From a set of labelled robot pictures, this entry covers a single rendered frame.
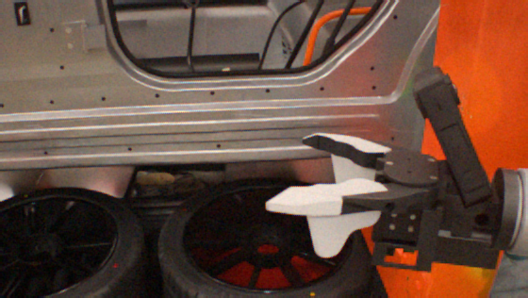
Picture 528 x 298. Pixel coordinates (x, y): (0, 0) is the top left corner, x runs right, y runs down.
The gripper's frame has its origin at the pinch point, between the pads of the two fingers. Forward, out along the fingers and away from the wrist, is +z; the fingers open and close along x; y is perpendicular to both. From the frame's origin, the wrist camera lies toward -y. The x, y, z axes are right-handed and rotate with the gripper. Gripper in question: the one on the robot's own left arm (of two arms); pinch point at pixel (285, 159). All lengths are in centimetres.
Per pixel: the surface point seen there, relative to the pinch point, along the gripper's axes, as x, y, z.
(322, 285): 73, 64, 3
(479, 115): 45, 6, -24
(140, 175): 190, 98, 118
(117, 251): 70, 64, 62
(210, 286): 65, 65, 31
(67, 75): 68, 12, 72
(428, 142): 57, 16, -17
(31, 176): 172, 100, 179
